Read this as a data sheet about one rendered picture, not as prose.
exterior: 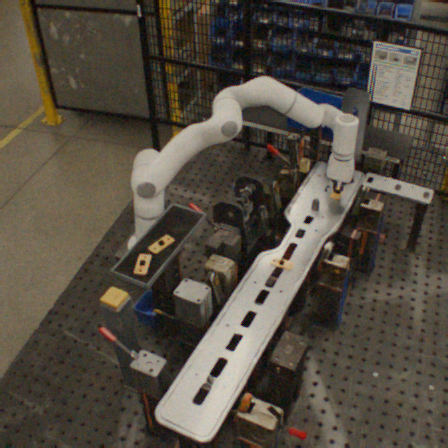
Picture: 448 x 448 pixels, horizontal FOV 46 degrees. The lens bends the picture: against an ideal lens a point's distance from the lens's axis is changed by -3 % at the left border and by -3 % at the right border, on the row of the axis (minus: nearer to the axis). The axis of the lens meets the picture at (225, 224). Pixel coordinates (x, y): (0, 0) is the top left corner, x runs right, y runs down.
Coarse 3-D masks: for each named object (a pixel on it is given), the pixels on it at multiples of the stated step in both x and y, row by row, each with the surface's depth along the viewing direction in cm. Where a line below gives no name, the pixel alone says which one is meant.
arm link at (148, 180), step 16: (224, 112) 183; (240, 112) 188; (192, 128) 192; (208, 128) 186; (224, 128) 183; (240, 128) 186; (176, 144) 195; (192, 144) 193; (208, 144) 194; (160, 160) 196; (176, 160) 197; (144, 176) 196; (160, 176) 197; (144, 192) 198
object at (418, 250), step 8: (416, 208) 219; (424, 208) 217; (416, 216) 222; (424, 216) 220; (416, 224) 225; (416, 232) 227; (408, 240) 232; (416, 240) 229; (400, 248) 235; (408, 248) 234; (416, 248) 234
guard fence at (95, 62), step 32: (32, 0) 395; (64, 0) 387; (96, 0) 379; (128, 0) 370; (160, 0) 360; (32, 32) 412; (64, 32) 405; (96, 32) 396; (128, 32) 387; (160, 32) 378; (64, 64) 425; (96, 64) 414; (128, 64) 406; (64, 96) 447; (96, 96) 436; (128, 96) 427
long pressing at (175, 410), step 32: (320, 192) 219; (352, 192) 219; (320, 224) 204; (256, 288) 180; (288, 288) 180; (224, 320) 170; (256, 320) 170; (224, 352) 161; (256, 352) 161; (192, 384) 153; (224, 384) 152; (160, 416) 145; (192, 416) 145; (224, 416) 145
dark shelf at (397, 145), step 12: (252, 108) 267; (264, 108) 267; (252, 120) 258; (264, 120) 258; (276, 120) 257; (276, 132) 254; (288, 132) 251; (372, 132) 248; (384, 132) 248; (396, 132) 248; (324, 144) 245; (372, 144) 240; (384, 144) 240; (396, 144) 240; (408, 144) 240; (396, 156) 232
